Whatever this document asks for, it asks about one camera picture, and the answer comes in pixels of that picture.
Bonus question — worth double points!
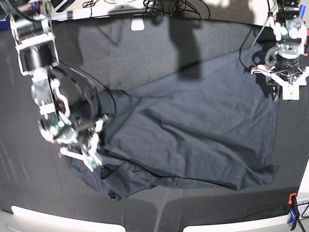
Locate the tangled black cables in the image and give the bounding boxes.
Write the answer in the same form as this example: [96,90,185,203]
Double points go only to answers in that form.
[82,0,213,19]

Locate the black box on floor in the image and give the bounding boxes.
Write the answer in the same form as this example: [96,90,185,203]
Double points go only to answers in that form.
[50,0,75,13]

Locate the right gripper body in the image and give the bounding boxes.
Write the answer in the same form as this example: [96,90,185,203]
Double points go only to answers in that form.
[38,111,111,150]

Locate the red black clamp right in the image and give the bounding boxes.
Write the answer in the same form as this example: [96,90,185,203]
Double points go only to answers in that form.
[302,29,309,57]

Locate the white mount plate top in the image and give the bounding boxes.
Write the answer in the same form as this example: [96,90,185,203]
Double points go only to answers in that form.
[131,15,145,31]

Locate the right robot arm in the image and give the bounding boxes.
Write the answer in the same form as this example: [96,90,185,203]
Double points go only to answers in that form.
[0,0,109,172]

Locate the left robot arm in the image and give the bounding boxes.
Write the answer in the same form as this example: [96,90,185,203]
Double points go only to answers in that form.
[251,0,309,101]

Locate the black table cover cloth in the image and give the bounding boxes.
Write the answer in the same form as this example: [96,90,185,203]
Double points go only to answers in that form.
[0,18,309,232]

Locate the blue orange clamp bottom right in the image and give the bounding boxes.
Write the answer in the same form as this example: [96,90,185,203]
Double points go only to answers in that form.
[287,192,306,232]

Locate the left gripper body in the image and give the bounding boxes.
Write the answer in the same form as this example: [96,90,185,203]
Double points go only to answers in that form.
[251,64,309,87]

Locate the dark navy t-shirt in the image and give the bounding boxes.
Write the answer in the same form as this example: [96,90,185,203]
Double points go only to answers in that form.
[65,49,278,201]

